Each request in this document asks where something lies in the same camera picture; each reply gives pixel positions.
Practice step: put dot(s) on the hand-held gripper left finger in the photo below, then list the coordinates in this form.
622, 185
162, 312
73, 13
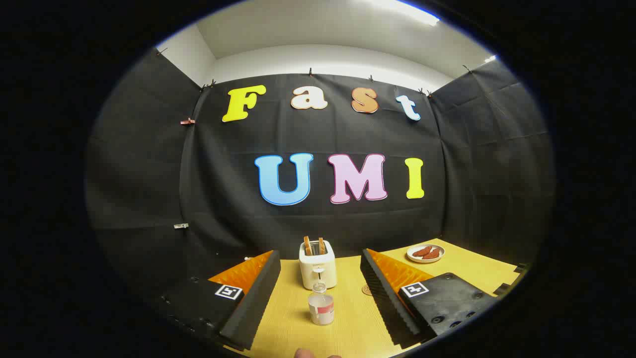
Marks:
253, 298

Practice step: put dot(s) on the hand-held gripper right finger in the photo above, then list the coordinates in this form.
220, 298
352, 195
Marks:
385, 303

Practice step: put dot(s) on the round cork coaster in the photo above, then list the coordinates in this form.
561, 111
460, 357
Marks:
366, 290

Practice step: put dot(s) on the clear juice bottle red label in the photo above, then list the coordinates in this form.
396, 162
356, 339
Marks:
320, 312

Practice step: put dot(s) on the wooden table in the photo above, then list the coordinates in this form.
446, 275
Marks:
348, 328

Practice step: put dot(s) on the white round plate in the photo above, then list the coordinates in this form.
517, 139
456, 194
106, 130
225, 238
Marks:
412, 257

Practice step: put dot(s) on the red meat slice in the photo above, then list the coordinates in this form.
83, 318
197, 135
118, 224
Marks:
422, 251
433, 254

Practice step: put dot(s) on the white toaster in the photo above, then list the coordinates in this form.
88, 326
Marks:
317, 271

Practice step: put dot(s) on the toast slice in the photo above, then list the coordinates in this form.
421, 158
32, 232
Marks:
307, 246
322, 245

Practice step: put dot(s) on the black table clamp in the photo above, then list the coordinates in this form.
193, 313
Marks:
503, 288
521, 268

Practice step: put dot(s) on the black backdrop cloth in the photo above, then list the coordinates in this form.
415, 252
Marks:
198, 174

